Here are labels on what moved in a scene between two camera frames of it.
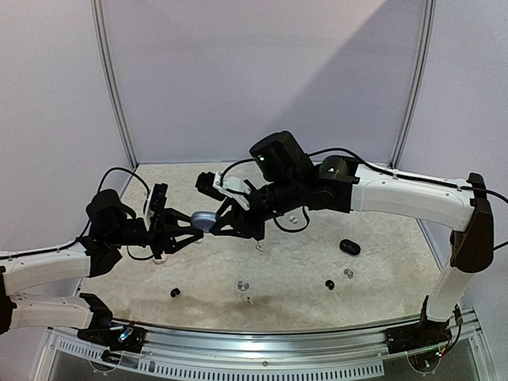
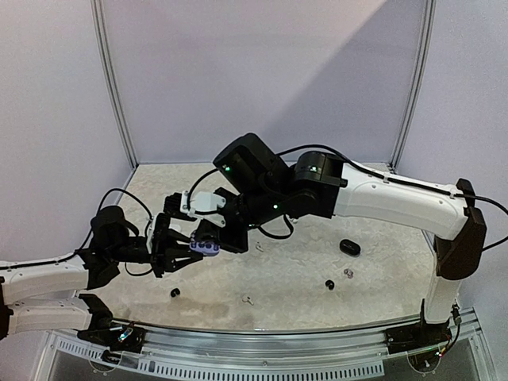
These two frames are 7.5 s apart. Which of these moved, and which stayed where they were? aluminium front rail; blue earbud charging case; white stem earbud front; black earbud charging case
Moved: blue earbud charging case
Stayed: aluminium front rail; white stem earbud front; black earbud charging case
